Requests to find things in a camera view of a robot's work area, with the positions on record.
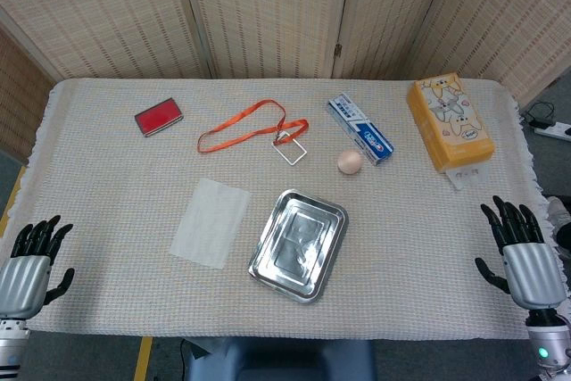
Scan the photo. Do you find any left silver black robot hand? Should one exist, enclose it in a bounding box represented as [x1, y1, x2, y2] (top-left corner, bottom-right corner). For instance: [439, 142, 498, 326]
[0, 214, 76, 320]

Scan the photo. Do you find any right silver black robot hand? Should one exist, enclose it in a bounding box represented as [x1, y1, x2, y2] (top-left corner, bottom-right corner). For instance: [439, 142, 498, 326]
[474, 195, 567, 311]

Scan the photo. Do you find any white napkin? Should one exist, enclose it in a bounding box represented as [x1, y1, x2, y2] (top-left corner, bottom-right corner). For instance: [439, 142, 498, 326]
[169, 178, 252, 270]

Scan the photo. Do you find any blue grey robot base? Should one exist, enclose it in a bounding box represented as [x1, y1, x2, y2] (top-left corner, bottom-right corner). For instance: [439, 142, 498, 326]
[185, 336, 378, 381]

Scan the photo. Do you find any red card case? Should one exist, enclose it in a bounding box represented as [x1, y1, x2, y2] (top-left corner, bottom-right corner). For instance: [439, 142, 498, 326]
[134, 96, 185, 138]

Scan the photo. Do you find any stainless steel tray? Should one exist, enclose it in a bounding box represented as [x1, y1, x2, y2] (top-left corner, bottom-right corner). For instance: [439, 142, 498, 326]
[247, 188, 350, 305]

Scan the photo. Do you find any white woven tablecloth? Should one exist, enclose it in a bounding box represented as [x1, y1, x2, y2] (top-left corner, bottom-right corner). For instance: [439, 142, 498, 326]
[0, 77, 571, 341]

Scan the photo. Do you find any white power strip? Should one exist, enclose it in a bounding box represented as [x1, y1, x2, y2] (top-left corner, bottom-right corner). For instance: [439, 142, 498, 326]
[533, 120, 571, 140]

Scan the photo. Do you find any yellow cat tissue pack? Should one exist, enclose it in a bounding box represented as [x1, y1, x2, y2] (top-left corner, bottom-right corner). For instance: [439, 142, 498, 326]
[406, 70, 496, 191]

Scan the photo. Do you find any beige egg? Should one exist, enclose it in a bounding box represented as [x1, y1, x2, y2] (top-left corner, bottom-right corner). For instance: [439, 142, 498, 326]
[337, 148, 364, 175]

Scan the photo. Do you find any blue white toothpaste box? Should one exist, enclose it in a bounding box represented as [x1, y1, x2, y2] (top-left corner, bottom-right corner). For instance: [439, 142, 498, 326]
[325, 91, 395, 167]

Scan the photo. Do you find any clear badge holder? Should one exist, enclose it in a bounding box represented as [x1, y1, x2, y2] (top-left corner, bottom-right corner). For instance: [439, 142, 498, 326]
[271, 130, 309, 167]

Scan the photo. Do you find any woven folding screen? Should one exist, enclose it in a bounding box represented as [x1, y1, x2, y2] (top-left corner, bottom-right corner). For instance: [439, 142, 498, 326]
[0, 0, 571, 163]

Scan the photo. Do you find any black adapter cable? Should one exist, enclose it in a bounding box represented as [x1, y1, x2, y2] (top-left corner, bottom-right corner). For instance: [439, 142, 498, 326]
[519, 101, 557, 130]

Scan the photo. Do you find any orange lanyard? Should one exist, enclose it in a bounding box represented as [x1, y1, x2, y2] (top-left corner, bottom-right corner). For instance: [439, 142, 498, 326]
[197, 99, 310, 153]

